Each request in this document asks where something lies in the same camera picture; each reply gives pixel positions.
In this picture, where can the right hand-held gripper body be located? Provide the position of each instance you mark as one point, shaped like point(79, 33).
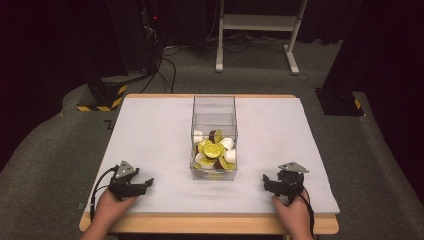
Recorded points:
point(291, 180)

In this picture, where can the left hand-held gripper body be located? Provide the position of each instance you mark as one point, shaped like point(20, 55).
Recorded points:
point(122, 181)

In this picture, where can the person's right hand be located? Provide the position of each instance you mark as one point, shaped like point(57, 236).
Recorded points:
point(293, 213)

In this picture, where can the person's left hand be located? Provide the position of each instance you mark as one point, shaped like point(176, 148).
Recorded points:
point(108, 208)

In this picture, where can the white table mat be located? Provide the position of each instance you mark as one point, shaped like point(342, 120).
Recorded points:
point(160, 140)

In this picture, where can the pile of coffee capsules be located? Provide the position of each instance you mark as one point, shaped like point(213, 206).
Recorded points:
point(213, 151)

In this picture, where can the wooden table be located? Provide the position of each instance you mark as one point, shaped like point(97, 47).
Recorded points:
point(206, 224)

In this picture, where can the black yellow striped stand base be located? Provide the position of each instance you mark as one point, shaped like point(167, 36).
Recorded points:
point(106, 96)

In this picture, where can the clear plastic box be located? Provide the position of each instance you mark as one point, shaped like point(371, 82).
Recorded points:
point(214, 113)

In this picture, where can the black computer tower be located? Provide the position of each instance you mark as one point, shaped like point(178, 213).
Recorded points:
point(133, 33)

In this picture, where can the white metal stand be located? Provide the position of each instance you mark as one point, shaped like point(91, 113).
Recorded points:
point(256, 22)

